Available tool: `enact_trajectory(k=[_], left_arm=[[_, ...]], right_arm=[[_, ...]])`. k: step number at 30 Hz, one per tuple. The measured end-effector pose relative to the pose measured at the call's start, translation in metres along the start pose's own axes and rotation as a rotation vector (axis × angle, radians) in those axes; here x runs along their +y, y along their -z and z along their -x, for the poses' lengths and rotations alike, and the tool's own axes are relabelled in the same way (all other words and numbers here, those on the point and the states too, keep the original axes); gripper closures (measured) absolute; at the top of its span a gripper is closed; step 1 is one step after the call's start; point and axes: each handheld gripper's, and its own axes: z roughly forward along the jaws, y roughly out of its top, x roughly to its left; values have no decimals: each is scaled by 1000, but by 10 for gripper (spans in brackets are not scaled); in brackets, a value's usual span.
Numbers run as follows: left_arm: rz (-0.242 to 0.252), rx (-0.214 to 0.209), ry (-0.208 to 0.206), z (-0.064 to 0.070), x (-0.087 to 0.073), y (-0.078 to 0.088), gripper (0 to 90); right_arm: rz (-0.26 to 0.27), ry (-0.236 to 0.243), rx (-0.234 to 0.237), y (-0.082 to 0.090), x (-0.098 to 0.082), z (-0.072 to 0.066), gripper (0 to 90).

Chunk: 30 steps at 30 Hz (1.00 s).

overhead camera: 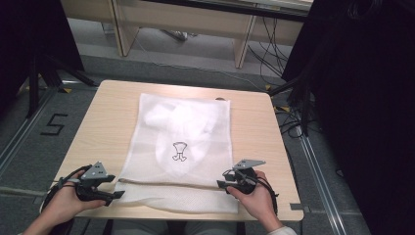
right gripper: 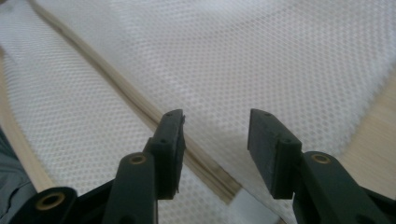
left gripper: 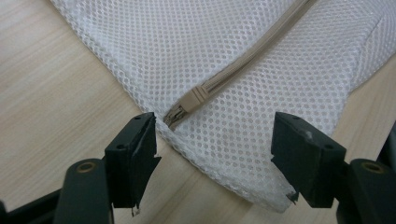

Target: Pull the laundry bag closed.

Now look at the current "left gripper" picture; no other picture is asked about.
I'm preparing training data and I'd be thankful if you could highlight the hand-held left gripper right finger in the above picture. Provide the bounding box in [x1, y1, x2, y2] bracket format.
[270, 111, 348, 209]

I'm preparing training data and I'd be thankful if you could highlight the white mesh laundry bag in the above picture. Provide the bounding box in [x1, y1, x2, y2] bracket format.
[49, 0, 396, 214]

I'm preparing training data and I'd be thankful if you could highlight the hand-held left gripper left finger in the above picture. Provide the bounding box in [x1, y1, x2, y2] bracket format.
[104, 112, 162, 217]

